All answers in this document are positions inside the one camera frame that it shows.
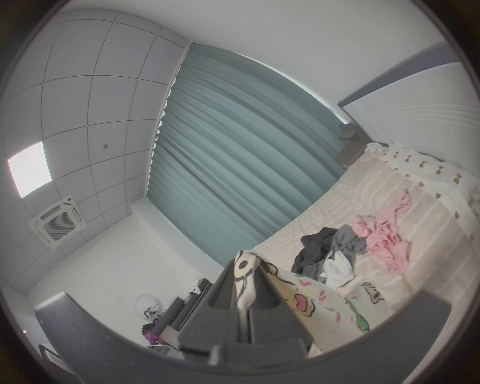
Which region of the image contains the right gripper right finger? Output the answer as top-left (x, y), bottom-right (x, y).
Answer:
top-left (245, 263), bottom-right (314, 359)

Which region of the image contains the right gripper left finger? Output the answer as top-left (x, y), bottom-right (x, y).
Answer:
top-left (177, 257), bottom-right (241, 364)

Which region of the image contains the white printed pyjama top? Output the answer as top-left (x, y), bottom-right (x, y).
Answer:
top-left (232, 249), bottom-right (389, 357)

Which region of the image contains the bed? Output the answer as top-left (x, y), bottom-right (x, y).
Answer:
top-left (240, 39), bottom-right (480, 357)

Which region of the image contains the black chest of drawers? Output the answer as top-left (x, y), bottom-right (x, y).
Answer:
top-left (161, 278), bottom-right (214, 336)

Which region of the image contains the purple plastic bag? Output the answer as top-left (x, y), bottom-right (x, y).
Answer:
top-left (143, 320), bottom-right (166, 344)

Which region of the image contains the round white mirror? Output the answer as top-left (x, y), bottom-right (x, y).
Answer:
top-left (136, 294), bottom-right (162, 319)

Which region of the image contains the white garment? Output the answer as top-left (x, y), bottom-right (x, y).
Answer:
top-left (322, 249), bottom-right (355, 289)

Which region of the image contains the black garment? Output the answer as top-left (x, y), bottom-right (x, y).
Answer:
top-left (292, 227), bottom-right (340, 274)

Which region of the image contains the light grey garment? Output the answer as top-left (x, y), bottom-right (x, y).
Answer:
top-left (332, 226), bottom-right (370, 263)

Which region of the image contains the blue-green curtain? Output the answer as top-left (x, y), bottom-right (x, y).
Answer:
top-left (159, 41), bottom-right (355, 233)
top-left (144, 144), bottom-right (289, 269)

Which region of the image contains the pink garment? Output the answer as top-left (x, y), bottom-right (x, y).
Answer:
top-left (350, 189), bottom-right (412, 274)

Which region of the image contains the ceiling air conditioner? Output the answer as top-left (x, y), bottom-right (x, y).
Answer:
top-left (28, 194), bottom-right (88, 250)

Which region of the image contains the grey bedside table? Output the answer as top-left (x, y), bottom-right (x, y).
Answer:
top-left (335, 124), bottom-right (370, 169)

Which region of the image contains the white printed pillow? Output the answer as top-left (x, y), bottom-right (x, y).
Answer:
top-left (365, 142), bottom-right (480, 263)

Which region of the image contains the square ceiling light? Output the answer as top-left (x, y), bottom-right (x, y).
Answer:
top-left (7, 142), bottom-right (53, 199)

